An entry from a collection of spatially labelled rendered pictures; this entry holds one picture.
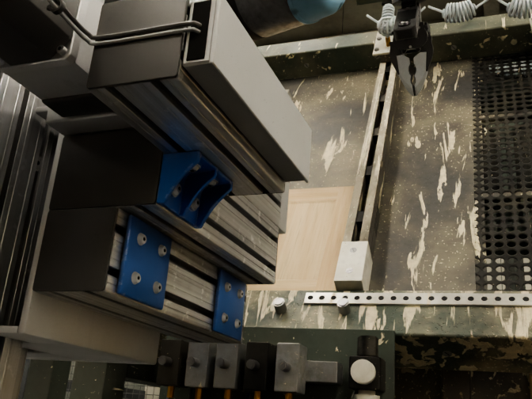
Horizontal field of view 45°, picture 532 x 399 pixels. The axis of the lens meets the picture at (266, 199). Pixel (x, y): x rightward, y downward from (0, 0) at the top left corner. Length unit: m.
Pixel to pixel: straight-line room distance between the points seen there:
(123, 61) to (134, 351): 0.43
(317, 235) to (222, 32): 1.09
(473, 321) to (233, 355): 0.47
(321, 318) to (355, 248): 0.19
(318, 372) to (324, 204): 0.56
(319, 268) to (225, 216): 0.72
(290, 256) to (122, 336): 0.78
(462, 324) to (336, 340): 0.25
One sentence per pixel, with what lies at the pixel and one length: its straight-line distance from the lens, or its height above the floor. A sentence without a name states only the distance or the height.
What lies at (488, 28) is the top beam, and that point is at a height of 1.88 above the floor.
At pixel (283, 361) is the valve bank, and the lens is 1.20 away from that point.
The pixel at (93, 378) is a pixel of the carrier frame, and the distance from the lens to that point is 1.57.
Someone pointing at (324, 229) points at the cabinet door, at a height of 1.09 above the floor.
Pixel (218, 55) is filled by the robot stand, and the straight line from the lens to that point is 0.54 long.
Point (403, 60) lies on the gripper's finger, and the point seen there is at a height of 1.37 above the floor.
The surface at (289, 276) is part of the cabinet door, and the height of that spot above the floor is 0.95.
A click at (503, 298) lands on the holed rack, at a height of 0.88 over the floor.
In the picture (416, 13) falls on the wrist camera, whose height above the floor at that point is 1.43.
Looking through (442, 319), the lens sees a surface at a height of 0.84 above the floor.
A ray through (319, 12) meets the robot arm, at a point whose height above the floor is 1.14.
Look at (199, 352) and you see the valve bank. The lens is 1.30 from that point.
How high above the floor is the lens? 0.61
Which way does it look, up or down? 20 degrees up
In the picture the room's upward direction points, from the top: 5 degrees clockwise
